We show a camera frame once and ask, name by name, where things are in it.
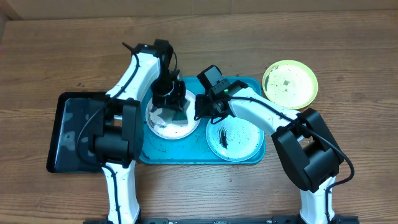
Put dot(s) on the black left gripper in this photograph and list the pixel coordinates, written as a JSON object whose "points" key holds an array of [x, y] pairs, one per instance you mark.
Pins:
{"points": [[175, 101]]}

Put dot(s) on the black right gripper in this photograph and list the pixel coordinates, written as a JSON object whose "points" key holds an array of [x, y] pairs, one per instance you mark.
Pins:
{"points": [[204, 112]]}

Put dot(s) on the white pink plate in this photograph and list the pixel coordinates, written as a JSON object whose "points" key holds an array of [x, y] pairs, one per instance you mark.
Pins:
{"points": [[167, 124]]}

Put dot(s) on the yellow plate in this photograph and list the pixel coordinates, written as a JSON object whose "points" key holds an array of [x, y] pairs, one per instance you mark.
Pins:
{"points": [[290, 84]]}

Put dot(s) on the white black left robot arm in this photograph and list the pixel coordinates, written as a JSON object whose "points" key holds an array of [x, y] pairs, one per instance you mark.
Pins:
{"points": [[115, 130]]}

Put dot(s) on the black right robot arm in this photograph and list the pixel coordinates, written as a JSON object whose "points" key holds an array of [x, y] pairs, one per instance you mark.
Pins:
{"points": [[305, 146]]}

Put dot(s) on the black water tray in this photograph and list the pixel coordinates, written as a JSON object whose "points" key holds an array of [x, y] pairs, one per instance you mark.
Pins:
{"points": [[72, 113]]}

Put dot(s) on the light blue plate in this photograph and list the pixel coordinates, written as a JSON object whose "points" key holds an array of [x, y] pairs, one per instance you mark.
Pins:
{"points": [[236, 141]]}

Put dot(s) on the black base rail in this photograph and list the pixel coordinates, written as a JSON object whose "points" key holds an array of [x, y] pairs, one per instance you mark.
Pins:
{"points": [[274, 220]]}

